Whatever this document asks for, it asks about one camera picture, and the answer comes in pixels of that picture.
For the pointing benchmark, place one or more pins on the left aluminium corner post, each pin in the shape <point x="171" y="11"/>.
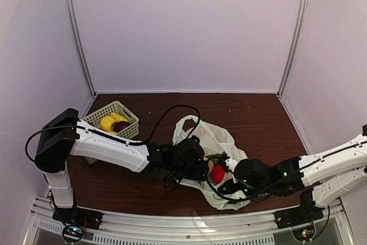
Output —
<point x="79" y="47"/>

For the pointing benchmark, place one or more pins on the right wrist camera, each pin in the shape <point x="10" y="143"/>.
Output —
<point x="230" y="165"/>

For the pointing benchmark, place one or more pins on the peach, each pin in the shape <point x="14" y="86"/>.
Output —
<point x="211" y="166"/>

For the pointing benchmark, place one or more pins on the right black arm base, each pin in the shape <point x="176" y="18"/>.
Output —
<point x="306" y="212"/>

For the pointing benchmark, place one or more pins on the dark red fruit in basket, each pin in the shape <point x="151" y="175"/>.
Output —
<point x="120" y="126"/>

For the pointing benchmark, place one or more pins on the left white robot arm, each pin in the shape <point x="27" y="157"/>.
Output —
<point x="68" y="135"/>

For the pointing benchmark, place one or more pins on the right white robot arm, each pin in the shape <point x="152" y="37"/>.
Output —
<point x="325" y="176"/>

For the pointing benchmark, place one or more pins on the right aluminium corner post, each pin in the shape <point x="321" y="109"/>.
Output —
<point x="300" y="18"/>

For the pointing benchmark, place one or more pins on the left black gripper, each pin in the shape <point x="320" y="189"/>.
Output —
<point x="199" y="173"/>

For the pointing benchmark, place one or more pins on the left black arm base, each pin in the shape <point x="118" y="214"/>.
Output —
<point x="77" y="216"/>

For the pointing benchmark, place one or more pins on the aluminium corner post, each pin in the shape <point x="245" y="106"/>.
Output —
<point x="300" y="18"/>
<point x="79" y="47"/>

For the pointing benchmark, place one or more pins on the aluminium front rail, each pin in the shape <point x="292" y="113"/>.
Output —
<point x="243" y="228"/>

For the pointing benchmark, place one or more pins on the yellow mango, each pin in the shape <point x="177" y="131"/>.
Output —
<point x="107" y="123"/>

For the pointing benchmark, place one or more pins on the pale green plastic bag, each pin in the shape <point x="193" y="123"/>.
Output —
<point x="216" y="142"/>

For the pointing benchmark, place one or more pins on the yellow banana in basket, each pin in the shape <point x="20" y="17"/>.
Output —
<point x="119" y="118"/>

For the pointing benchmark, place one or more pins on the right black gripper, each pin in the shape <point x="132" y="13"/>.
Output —
<point x="228" y="187"/>

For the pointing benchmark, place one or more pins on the beige perforated plastic basket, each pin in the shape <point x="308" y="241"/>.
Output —
<point x="116" y="106"/>

